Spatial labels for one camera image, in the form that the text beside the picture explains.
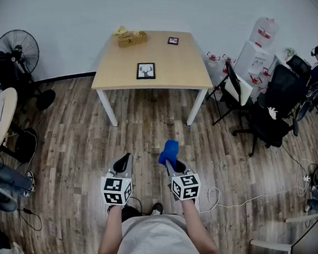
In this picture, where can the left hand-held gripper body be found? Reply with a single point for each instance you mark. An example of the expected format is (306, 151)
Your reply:
(115, 190)

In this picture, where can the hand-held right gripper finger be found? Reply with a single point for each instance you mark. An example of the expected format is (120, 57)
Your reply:
(188, 171)
(170, 170)

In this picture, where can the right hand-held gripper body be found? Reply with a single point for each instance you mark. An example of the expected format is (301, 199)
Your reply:
(185, 187)

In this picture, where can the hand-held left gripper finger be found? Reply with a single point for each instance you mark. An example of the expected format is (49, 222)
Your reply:
(117, 167)
(129, 169)

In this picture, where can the blue cleaning cloth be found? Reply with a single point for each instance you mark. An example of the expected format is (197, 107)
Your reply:
(169, 152)

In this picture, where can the black framed deer picture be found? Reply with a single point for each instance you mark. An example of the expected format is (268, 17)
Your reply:
(146, 71)

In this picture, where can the person's left forearm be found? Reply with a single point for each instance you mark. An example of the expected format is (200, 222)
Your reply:
(111, 229)

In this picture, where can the person's right forearm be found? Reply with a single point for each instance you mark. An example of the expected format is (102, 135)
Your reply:
(197, 228)

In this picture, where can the person's left shoe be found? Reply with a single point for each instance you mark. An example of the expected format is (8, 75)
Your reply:
(110, 209)

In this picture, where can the person's shoe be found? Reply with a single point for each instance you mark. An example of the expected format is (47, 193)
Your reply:
(157, 208)
(110, 209)

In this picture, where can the person's black trousers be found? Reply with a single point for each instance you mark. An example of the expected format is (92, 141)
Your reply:
(130, 213)

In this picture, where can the person's right shoe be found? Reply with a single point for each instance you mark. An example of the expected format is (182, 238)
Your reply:
(157, 208)

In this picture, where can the white table leg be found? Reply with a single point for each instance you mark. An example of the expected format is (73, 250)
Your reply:
(108, 108)
(196, 107)

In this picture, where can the person's grey shirt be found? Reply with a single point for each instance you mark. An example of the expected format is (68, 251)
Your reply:
(161, 241)

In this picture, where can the black round table base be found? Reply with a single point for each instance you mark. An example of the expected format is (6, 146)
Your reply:
(26, 146)

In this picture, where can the white board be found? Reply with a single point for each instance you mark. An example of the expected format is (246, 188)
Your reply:
(237, 88)

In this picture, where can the white crumpled item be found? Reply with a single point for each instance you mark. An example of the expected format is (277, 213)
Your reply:
(272, 113)

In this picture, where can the black folding chair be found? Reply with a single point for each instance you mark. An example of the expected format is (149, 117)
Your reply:
(231, 74)

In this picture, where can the group of empty water jugs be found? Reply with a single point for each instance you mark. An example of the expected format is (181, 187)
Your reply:
(213, 63)

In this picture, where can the white power strip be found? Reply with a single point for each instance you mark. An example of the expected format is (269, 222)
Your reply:
(306, 178)

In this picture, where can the round wooden table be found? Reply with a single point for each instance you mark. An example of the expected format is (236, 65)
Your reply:
(3, 117)

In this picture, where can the white water dispenser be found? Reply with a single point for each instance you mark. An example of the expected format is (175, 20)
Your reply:
(249, 59)

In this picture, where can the wicker tissue box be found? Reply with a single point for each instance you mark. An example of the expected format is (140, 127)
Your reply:
(132, 40)

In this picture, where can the crumpled yellow cloth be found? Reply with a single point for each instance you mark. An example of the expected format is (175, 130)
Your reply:
(136, 33)
(120, 30)

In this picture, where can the black monitor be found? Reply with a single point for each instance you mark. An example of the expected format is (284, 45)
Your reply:
(308, 250)

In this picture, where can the black bag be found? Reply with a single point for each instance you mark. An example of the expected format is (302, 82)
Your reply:
(4, 67)

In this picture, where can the black mesh office chair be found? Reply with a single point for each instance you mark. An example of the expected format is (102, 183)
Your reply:
(299, 65)

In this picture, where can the black floor fan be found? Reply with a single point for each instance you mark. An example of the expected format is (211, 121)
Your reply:
(18, 49)

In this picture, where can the small potted plant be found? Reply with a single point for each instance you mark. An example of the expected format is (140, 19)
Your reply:
(290, 53)

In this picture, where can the small black framed picture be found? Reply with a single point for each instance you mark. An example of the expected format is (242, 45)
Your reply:
(173, 40)

